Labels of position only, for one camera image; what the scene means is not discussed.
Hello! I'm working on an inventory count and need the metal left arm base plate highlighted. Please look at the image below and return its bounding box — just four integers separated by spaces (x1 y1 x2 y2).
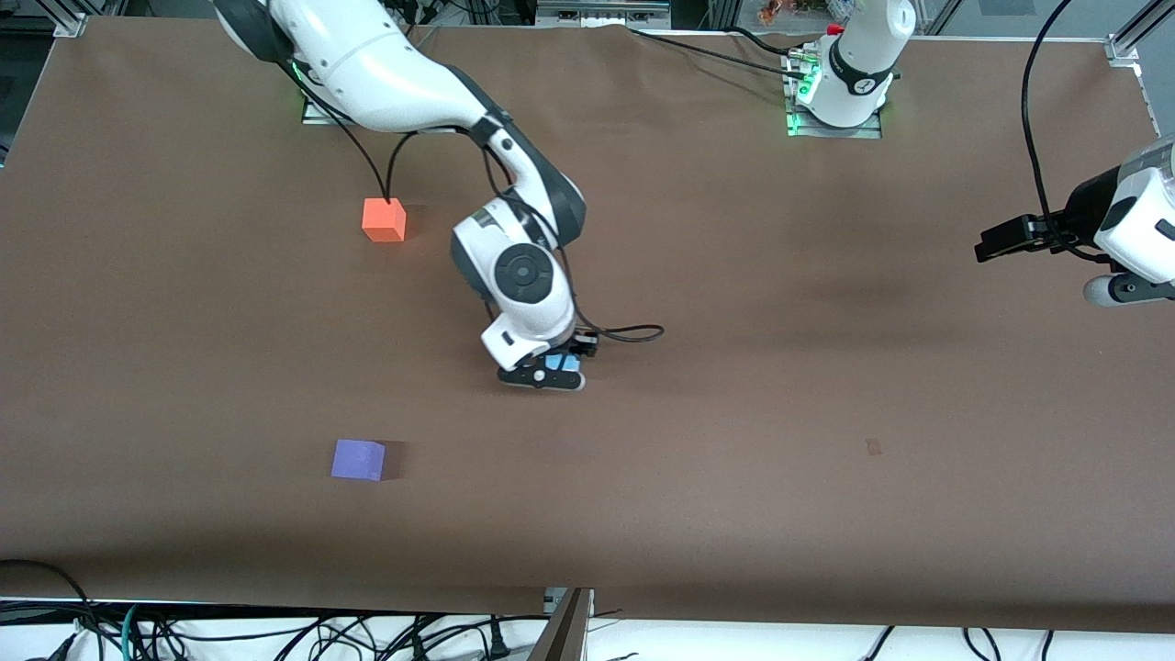
783 46 884 140

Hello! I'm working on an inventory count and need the aluminium frame corner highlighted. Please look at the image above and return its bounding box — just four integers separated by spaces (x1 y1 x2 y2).
1104 0 1175 70

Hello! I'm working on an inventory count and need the brown table cover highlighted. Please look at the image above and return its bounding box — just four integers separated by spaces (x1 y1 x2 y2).
0 18 1175 634

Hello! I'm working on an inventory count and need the grey power strip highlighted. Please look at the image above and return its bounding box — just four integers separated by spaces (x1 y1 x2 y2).
535 0 673 28

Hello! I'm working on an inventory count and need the orange block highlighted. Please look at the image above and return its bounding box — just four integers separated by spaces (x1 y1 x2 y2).
362 197 408 243

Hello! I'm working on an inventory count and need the thick black cable loop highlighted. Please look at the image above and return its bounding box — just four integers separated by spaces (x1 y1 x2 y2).
0 560 104 661

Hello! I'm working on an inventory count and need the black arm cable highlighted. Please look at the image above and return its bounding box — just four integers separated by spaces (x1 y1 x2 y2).
1021 0 1102 258
292 60 665 345

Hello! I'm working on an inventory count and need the black cable with plug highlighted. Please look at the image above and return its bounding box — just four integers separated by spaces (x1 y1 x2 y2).
404 615 515 661

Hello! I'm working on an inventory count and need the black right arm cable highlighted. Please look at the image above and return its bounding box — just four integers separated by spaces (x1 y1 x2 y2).
292 60 665 345

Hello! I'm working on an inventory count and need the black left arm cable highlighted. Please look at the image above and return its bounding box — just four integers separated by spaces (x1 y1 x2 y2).
1021 0 1102 258

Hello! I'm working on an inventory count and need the aluminium profile bar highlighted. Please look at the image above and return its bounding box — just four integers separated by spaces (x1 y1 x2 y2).
531 588 596 661

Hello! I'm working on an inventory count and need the purple block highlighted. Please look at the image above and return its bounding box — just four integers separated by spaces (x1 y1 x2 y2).
330 439 386 482

